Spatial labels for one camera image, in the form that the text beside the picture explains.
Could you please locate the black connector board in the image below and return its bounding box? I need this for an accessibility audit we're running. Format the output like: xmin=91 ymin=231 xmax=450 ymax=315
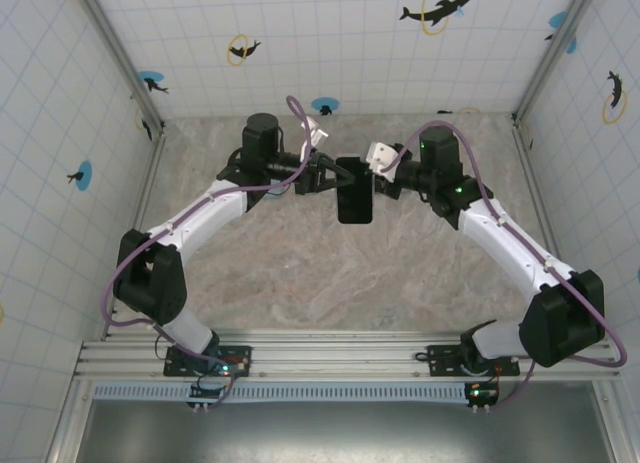
xmin=463 ymin=381 xmax=501 ymax=415
xmin=186 ymin=381 xmax=227 ymax=415

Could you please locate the aluminium side rail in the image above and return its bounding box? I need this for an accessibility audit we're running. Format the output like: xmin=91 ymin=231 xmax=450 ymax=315
xmin=510 ymin=117 xmax=571 ymax=279
xmin=101 ymin=130 xmax=169 ymax=342

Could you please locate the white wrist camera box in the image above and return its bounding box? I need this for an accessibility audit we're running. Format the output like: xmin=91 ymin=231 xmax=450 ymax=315
xmin=366 ymin=141 xmax=402 ymax=177
xmin=298 ymin=116 xmax=330 ymax=145

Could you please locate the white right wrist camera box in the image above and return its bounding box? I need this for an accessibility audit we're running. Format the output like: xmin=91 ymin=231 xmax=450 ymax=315
xmin=366 ymin=141 xmax=402 ymax=177

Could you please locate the black smartphone teal frame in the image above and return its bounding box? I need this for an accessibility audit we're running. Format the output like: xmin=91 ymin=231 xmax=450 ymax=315
xmin=335 ymin=156 xmax=375 ymax=226

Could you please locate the aluminium frame beam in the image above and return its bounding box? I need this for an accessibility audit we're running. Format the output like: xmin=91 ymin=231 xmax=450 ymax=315
xmin=73 ymin=329 xmax=623 ymax=383

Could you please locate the white slotted cable duct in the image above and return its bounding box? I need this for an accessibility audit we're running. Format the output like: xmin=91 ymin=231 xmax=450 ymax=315
xmin=91 ymin=381 xmax=475 ymax=404

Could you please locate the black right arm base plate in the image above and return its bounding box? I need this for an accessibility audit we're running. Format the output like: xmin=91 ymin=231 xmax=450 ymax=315
xmin=427 ymin=343 xmax=521 ymax=380

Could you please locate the aluminium frame leg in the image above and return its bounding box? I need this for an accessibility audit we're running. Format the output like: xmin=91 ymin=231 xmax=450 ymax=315
xmin=592 ymin=380 xmax=629 ymax=463
xmin=47 ymin=380 xmax=99 ymax=463

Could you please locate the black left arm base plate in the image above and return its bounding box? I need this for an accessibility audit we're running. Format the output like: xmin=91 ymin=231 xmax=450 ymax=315
xmin=163 ymin=343 xmax=254 ymax=380

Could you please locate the aluminium corner post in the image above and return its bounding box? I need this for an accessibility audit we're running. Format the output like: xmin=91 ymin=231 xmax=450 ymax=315
xmin=512 ymin=0 xmax=601 ymax=124
xmin=73 ymin=0 xmax=166 ymax=134

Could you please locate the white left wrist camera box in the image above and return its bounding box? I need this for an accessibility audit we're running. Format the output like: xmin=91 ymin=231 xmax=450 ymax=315
xmin=298 ymin=116 xmax=330 ymax=145

